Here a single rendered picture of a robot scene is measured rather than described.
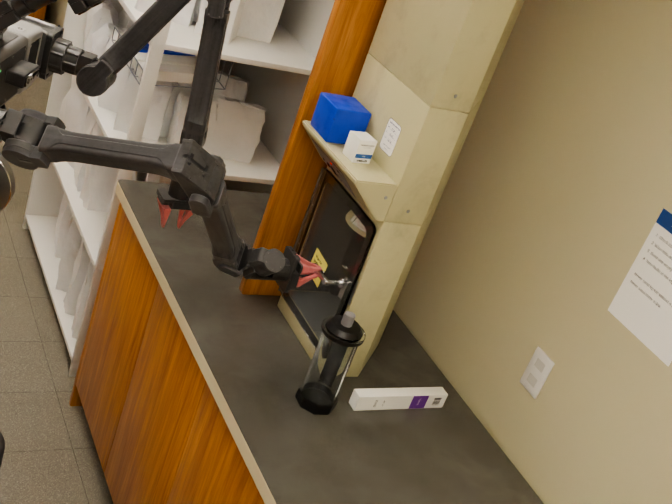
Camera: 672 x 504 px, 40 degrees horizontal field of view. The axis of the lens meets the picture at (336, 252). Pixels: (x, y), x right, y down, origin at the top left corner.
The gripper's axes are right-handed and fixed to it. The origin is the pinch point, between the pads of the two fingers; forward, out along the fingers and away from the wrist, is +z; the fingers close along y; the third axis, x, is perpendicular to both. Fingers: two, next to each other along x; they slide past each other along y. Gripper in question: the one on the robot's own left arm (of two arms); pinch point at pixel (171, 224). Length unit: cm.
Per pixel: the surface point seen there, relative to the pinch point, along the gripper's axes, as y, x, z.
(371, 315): 39, -46, -3
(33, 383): -8, 68, 110
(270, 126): 74, 101, 11
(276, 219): 25.8, -8.6, -8.3
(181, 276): 6.8, -0.5, 16.3
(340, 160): 22, -36, -40
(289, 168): 24.8, -8.8, -24.0
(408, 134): 33, -42, -51
